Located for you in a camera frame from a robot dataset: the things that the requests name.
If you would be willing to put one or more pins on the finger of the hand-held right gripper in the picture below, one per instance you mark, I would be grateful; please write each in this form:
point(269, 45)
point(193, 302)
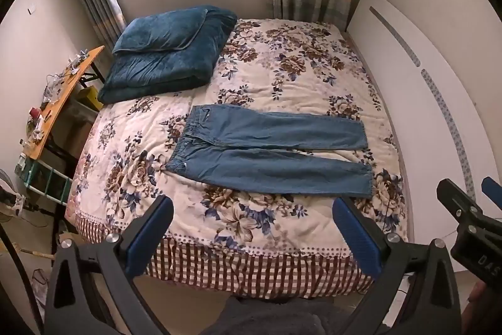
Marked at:
point(457, 201)
point(493, 188)

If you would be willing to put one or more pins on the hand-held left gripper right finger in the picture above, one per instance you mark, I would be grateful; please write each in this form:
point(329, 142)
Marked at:
point(359, 237)

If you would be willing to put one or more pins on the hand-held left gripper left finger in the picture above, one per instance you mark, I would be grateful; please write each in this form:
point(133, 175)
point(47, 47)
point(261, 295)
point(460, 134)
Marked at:
point(151, 231)

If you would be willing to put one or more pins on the blue denim pants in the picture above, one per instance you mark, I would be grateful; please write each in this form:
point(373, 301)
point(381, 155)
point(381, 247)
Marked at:
point(274, 146)

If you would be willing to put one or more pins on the person's right hand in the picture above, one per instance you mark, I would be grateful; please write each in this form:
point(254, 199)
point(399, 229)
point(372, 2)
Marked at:
point(477, 297)

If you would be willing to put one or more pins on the white board with grey strip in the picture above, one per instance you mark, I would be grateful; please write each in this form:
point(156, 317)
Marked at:
point(423, 91)

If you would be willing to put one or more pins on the green rack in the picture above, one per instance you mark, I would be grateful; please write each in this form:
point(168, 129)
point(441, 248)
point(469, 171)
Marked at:
point(43, 178)

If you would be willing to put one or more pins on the dark grey clothing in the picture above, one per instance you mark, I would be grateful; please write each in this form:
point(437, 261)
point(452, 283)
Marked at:
point(266, 319)

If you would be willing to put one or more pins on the white standing fan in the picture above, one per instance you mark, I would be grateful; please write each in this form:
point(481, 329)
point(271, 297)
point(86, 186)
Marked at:
point(11, 197)

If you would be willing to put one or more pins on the yellow box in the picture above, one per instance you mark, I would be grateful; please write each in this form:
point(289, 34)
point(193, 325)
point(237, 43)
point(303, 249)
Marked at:
point(91, 97)

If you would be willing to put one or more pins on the wooden folding table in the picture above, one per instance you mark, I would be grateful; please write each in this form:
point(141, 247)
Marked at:
point(62, 99)

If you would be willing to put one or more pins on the folded dark teal quilt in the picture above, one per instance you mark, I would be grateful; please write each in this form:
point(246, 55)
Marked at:
point(157, 72)

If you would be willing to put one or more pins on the floral bed blanket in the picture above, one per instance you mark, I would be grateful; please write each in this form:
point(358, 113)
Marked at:
point(282, 68)

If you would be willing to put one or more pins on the dark teal pillow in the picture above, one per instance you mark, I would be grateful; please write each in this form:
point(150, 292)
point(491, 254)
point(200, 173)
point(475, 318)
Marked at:
point(157, 31)

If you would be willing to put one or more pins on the white wall switch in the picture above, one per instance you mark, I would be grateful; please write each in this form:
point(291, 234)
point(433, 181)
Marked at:
point(32, 9)

